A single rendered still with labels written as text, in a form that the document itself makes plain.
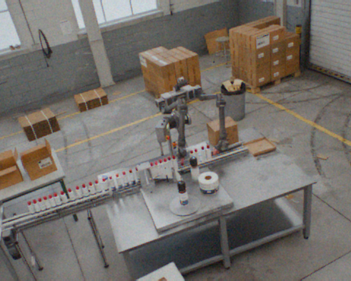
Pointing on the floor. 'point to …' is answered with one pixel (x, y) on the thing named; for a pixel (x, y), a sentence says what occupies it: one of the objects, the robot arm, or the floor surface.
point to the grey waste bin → (235, 107)
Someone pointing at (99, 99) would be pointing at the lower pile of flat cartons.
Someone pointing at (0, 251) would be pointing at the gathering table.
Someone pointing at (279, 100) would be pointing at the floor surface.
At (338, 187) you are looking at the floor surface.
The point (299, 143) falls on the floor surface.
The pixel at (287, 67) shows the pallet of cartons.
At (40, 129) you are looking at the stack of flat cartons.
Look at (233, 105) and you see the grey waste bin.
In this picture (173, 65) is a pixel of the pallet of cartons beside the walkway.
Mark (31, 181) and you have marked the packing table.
